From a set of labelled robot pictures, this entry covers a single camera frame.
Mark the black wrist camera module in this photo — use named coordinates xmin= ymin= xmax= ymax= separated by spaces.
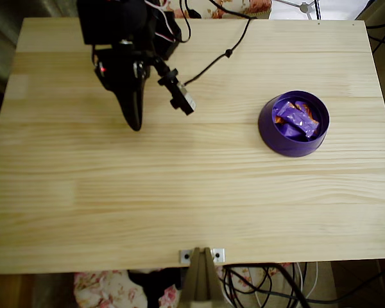
xmin=152 ymin=57 xmax=197 ymax=116

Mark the thin black cable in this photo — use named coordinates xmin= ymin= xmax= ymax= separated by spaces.
xmin=223 ymin=264 xmax=385 ymax=305
xmin=365 ymin=19 xmax=385 ymax=55

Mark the white cable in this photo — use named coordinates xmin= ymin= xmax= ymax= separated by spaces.
xmin=253 ymin=262 xmax=320 ymax=308

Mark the purple bowl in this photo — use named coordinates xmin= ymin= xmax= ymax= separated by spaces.
xmin=257 ymin=90 xmax=330 ymax=158

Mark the black camera cable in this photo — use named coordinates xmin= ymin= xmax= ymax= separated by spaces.
xmin=181 ymin=0 xmax=257 ymax=87

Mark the purple orange wrapped candy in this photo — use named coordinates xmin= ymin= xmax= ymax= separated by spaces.
xmin=293 ymin=100 xmax=314 ymax=120
xmin=280 ymin=123 xmax=305 ymax=142
xmin=275 ymin=101 xmax=320 ymax=139

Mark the metal mounting bracket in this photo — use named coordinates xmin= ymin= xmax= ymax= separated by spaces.
xmin=178 ymin=248 xmax=226 ymax=264

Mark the thick black cable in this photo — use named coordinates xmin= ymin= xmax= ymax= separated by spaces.
xmin=266 ymin=262 xmax=312 ymax=308

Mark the black cloth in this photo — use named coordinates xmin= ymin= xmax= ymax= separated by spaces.
xmin=127 ymin=268 xmax=184 ymax=308

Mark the floral fabric cushion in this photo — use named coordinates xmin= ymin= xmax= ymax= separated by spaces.
xmin=73 ymin=270 xmax=184 ymax=308
xmin=160 ymin=0 xmax=273 ymax=19
xmin=224 ymin=262 xmax=293 ymax=291

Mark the olive camera stand post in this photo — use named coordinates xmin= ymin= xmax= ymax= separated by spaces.
xmin=178 ymin=246 xmax=225 ymax=308

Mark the grey metal star base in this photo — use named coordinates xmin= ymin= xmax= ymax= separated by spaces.
xmin=274 ymin=0 xmax=318 ymax=13

